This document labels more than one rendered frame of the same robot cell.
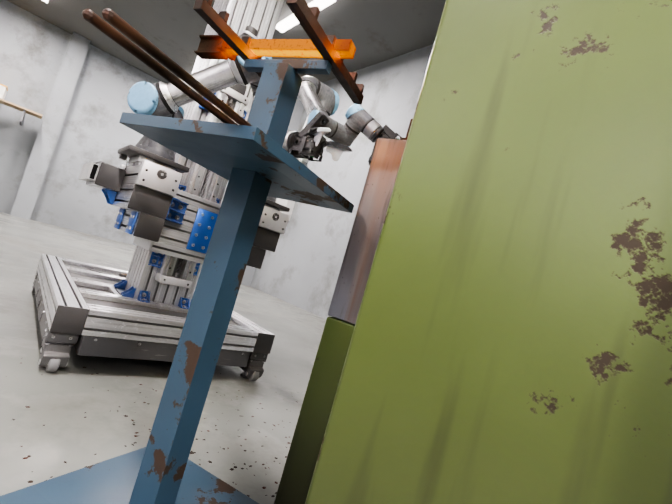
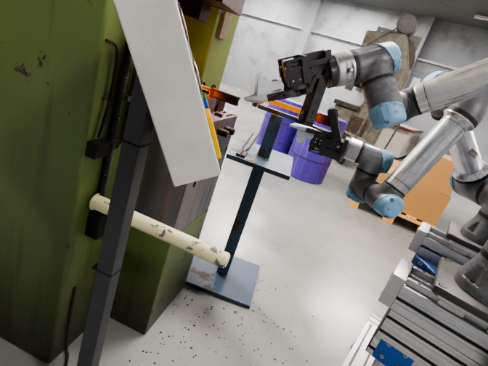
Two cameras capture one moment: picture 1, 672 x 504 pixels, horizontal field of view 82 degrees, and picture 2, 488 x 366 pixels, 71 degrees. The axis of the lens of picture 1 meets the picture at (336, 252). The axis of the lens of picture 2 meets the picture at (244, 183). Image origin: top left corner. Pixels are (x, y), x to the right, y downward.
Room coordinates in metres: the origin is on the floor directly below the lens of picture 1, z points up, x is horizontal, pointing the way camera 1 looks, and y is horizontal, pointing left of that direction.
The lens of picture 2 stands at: (2.31, -0.43, 1.14)
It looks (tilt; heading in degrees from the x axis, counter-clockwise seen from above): 19 degrees down; 159
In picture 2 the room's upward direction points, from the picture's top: 19 degrees clockwise
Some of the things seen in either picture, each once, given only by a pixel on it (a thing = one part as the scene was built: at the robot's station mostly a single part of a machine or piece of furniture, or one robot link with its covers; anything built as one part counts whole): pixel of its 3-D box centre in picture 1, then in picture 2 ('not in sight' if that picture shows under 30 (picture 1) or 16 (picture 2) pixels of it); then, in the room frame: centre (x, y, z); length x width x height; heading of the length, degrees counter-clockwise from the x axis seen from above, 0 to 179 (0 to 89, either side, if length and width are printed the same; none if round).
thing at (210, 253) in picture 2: not in sight; (159, 230); (1.44, -0.30, 0.62); 0.44 x 0.05 x 0.05; 59
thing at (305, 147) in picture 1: (306, 144); (327, 142); (1.31, 0.20, 0.97); 0.12 x 0.08 x 0.09; 59
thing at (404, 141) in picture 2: not in sight; (379, 133); (-5.66, 6.00, 0.41); 2.19 x 1.77 x 0.82; 130
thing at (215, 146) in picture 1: (254, 169); (263, 157); (0.79, 0.21, 0.73); 0.40 x 0.30 x 0.02; 155
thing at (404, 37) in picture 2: not in sight; (367, 84); (-4.61, 4.29, 1.46); 1.56 x 1.31 x 2.91; 41
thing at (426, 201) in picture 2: not in sight; (402, 176); (-0.96, 2.81, 0.43); 1.51 x 1.15 x 0.85; 130
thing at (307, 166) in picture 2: not in sight; (297, 136); (-1.73, 1.63, 0.42); 1.14 x 0.73 x 0.84; 41
